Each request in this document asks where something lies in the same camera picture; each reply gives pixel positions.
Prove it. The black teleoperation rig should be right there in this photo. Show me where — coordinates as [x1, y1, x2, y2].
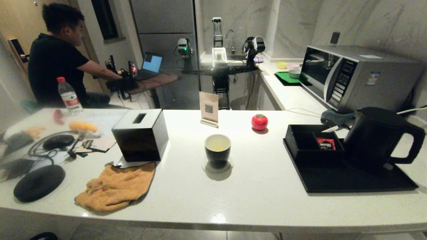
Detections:
[104, 55, 139, 99]

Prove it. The grey device green light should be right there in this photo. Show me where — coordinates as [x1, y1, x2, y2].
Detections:
[177, 38, 194, 70]

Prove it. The black tissue box white lid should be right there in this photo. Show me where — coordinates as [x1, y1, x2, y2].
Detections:
[111, 109, 169, 163]

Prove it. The black door lock handle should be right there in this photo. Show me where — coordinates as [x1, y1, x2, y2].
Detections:
[8, 38, 30, 64]

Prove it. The grey refrigerator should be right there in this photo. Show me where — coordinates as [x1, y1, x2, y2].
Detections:
[130, 0, 200, 110]

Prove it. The black ring shaped part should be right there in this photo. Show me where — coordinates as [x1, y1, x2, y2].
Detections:
[28, 232, 59, 240]

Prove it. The dark grey cloth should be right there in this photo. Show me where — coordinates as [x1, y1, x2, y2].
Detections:
[321, 110, 357, 130]

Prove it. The clear plastic wrapper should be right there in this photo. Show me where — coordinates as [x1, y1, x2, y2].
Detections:
[78, 129, 102, 140]

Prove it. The black mouse cable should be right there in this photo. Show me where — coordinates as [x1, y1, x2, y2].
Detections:
[28, 131, 79, 165]

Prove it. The black mug white inside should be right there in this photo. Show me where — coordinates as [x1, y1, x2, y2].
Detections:
[204, 134, 232, 169]

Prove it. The dark grey blurry object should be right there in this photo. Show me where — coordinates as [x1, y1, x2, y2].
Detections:
[3, 132, 34, 155]

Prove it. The tall clear blender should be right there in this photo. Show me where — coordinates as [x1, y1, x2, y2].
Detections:
[212, 17, 223, 48]

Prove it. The red coffee sachet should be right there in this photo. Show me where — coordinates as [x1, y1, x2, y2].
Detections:
[316, 137, 336, 151]

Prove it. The black computer mouse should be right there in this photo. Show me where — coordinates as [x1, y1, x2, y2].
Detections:
[43, 134, 75, 150]

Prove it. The brown paper packet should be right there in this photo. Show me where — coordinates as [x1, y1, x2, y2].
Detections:
[74, 136, 117, 154]

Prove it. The black power plug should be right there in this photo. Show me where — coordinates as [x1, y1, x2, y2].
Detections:
[63, 148, 79, 162]

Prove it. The green mat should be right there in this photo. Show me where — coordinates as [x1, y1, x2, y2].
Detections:
[276, 71, 302, 83]

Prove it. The brown wooden desk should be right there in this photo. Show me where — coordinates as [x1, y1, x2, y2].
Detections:
[128, 73, 179, 109]

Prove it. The orange hand shaped toy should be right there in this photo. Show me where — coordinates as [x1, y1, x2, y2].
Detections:
[25, 127, 45, 139]

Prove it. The silver microwave oven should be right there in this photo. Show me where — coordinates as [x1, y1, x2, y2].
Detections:
[299, 45, 426, 114]

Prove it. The chrome sink faucet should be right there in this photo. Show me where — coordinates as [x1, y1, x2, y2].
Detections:
[226, 29, 236, 54]

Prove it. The yellow corn cob toy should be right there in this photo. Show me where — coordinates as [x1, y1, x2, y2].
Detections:
[69, 121, 98, 133]

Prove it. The large black tray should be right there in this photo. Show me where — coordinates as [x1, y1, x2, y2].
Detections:
[283, 137, 419, 194]

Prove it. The dark window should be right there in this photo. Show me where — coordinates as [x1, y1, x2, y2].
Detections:
[91, 0, 120, 42]

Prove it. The red tomato toy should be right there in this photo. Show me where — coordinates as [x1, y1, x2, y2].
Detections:
[251, 114, 269, 131]

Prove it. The dark flat device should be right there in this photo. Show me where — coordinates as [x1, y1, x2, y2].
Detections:
[0, 158, 35, 182]

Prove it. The green tray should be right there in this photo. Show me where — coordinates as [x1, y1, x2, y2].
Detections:
[274, 71, 312, 86]

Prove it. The round black kettle base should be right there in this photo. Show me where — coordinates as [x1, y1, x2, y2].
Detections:
[13, 164, 66, 203]

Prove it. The clear water bottle red cap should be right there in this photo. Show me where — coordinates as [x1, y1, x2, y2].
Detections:
[57, 77, 83, 115]

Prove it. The black electric kettle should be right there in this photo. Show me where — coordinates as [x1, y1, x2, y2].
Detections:
[344, 107, 426, 169]

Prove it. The man in black shirt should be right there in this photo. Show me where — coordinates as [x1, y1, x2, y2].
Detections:
[28, 3, 140, 108]

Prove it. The beige QR code sign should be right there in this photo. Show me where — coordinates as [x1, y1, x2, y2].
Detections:
[199, 91, 220, 128]

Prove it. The open black laptop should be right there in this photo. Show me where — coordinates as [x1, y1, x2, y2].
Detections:
[137, 52, 163, 81]

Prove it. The orange fluffy towel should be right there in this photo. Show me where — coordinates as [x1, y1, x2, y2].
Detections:
[74, 162, 156, 212]

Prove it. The black white camera device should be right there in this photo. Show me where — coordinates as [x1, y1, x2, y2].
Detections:
[244, 36, 266, 67]

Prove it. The black compartment box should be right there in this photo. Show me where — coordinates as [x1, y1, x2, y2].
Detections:
[286, 125, 346, 166]

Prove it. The white kitchen cabinet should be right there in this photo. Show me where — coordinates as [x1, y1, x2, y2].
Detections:
[258, 72, 285, 110]

